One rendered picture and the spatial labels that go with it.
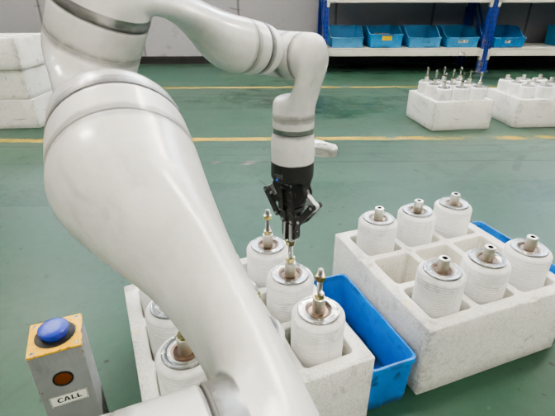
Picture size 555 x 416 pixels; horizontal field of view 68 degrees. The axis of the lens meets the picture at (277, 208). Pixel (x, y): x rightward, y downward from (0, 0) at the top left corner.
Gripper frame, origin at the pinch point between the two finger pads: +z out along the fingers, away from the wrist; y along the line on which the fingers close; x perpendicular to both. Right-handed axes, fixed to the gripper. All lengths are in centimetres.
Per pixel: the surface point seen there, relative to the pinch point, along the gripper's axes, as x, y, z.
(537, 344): 43, 38, 32
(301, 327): -8.8, 11.1, 10.9
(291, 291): -3.1, 3.5, 10.9
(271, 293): -4.7, -0.6, 12.7
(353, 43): 353, -244, 4
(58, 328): -40.3, -6.6, 2.5
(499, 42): 469, -131, 3
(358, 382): -2.7, 19.8, 22.2
